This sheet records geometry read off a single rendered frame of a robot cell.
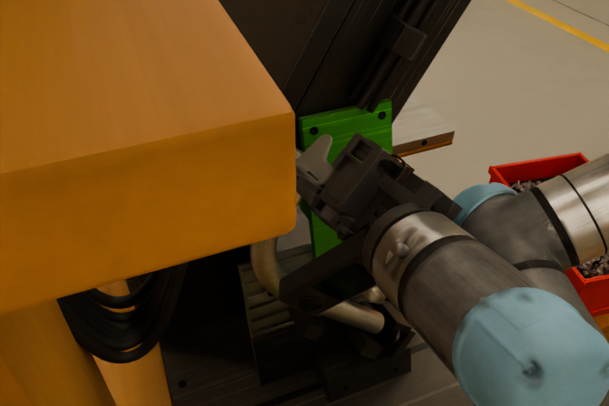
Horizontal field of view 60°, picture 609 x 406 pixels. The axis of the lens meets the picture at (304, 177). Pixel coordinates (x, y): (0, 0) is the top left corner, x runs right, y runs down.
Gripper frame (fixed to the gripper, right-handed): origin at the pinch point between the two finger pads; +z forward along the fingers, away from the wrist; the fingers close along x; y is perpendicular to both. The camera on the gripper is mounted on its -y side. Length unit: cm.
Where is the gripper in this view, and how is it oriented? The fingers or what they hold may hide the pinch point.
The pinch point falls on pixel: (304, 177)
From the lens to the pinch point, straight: 57.9
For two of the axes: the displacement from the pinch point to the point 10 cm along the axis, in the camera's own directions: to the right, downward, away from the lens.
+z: -3.5, -3.7, 8.6
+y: 6.0, -8.0, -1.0
